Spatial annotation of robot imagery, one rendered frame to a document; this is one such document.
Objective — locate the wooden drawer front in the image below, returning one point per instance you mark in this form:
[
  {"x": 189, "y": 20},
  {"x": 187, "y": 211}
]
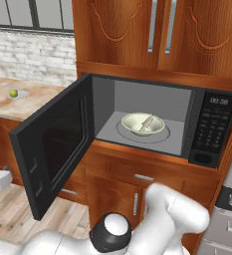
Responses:
[{"x": 174, "y": 177}]

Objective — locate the wooden counter cabinet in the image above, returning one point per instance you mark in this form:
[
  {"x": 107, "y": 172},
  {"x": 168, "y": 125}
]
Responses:
[{"x": 1, "y": 146}]

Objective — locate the pale fish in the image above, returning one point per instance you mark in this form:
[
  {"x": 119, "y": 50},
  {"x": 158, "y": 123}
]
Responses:
[{"x": 147, "y": 122}]

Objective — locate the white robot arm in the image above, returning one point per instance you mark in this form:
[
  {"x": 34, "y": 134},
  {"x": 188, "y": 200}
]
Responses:
[{"x": 167, "y": 219}]

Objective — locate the black microwave door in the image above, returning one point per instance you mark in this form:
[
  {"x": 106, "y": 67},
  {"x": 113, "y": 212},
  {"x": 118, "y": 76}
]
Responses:
[{"x": 54, "y": 146}]

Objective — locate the small white plate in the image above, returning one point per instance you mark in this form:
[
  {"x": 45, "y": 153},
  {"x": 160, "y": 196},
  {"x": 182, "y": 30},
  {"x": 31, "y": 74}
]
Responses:
[{"x": 22, "y": 95}]

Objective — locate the black framed window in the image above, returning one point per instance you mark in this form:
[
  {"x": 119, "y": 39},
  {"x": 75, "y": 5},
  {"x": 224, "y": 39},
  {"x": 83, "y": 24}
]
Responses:
[{"x": 28, "y": 13}]

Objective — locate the wooden lower cupboard door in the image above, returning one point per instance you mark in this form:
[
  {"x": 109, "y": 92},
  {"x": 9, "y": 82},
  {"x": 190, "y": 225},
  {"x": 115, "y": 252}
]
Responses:
[{"x": 111, "y": 199}]

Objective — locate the wooden cupboard door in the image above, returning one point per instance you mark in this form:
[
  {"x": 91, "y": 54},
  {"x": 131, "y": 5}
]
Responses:
[
  {"x": 111, "y": 199},
  {"x": 207, "y": 36},
  {"x": 120, "y": 33}
]

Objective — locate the pale green bowl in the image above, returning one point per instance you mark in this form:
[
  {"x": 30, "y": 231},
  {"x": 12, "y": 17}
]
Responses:
[{"x": 131, "y": 123}]

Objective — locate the black microwave oven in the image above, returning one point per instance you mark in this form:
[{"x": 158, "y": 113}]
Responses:
[{"x": 200, "y": 109}]

